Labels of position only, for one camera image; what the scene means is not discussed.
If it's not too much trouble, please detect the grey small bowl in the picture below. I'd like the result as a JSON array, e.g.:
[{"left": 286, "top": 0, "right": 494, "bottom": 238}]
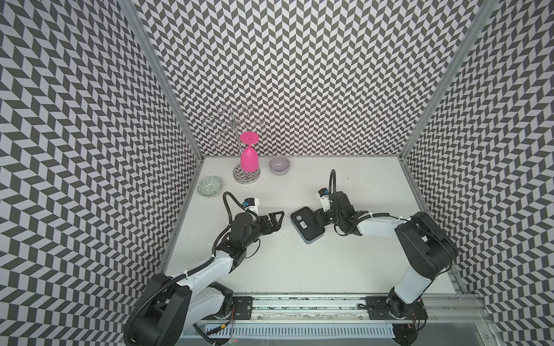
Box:
[{"left": 269, "top": 157, "right": 291, "bottom": 176}]

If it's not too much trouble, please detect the pink wine glass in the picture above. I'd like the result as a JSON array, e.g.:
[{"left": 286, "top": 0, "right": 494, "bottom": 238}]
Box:
[{"left": 239, "top": 131, "right": 259, "bottom": 172}]

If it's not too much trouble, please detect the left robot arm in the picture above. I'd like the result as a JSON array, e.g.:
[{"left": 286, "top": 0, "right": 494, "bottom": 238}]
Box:
[{"left": 123, "top": 210, "right": 285, "bottom": 345}]

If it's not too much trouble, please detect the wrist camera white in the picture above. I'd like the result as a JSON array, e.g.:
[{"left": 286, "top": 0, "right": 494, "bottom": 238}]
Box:
[
  {"left": 243, "top": 198, "right": 260, "bottom": 216},
  {"left": 318, "top": 188, "right": 331, "bottom": 212}
]

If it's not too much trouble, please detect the green patterned dish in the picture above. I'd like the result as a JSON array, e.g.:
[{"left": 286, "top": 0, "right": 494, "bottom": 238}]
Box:
[{"left": 196, "top": 176, "right": 223, "bottom": 198}]

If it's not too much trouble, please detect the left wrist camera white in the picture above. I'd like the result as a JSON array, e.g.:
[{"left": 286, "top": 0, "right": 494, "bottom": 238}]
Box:
[{"left": 243, "top": 198, "right": 260, "bottom": 216}]

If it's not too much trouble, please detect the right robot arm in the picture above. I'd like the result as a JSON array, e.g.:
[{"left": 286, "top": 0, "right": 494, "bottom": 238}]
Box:
[{"left": 315, "top": 188, "right": 459, "bottom": 319}]

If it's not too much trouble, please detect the blue alarm clock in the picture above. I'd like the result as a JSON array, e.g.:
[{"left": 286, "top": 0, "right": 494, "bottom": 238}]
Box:
[{"left": 290, "top": 207, "right": 325, "bottom": 245}]

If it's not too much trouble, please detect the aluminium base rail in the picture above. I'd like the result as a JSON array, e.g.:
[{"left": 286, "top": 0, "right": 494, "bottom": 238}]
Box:
[{"left": 120, "top": 293, "right": 503, "bottom": 346}]

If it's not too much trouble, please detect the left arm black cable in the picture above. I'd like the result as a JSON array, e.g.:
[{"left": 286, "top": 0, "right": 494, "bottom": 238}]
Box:
[{"left": 211, "top": 191, "right": 248, "bottom": 256}]

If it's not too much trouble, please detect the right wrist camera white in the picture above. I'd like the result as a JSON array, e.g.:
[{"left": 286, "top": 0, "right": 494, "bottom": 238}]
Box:
[{"left": 318, "top": 188, "right": 331, "bottom": 212}]

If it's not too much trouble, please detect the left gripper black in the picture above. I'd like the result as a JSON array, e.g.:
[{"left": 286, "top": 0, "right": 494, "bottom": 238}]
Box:
[{"left": 242, "top": 210, "right": 284, "bottom": 249}]

